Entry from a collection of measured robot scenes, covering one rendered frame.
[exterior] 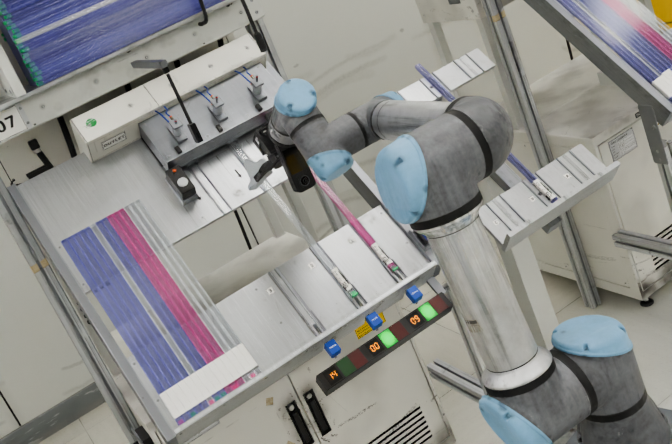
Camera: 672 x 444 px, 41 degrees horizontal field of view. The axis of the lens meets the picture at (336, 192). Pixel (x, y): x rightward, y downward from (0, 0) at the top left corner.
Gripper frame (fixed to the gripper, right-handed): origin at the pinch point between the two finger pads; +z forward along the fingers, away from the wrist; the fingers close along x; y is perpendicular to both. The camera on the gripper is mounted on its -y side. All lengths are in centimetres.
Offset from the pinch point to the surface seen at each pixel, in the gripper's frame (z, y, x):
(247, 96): 10.7, 24.3, -8.4
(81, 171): 18.0, 29.5, 33.2
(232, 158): 14.4, 13.6, 2.3
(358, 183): 10.9, -7.9, -18.9
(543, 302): 29, -55, -49
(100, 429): 188, 0, 56
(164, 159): 9.8, 19.6, 17.2
